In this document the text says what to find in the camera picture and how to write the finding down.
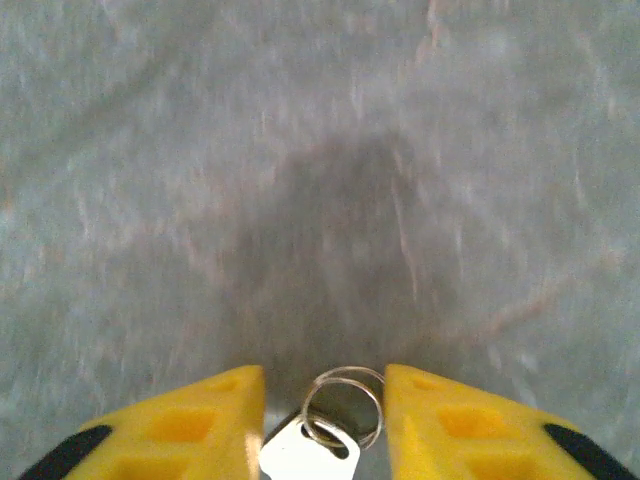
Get silver key ring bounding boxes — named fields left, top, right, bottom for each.
left=299, top=365, right=387, bottom=450

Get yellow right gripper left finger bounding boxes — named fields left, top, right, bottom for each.
left=19, top=364, right=266, bottom=480

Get silver key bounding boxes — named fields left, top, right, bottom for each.
left=258, top=417, right=362, bottom=480

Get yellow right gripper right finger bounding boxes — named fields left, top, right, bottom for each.
left=383, top=363, right=639, bottom=480

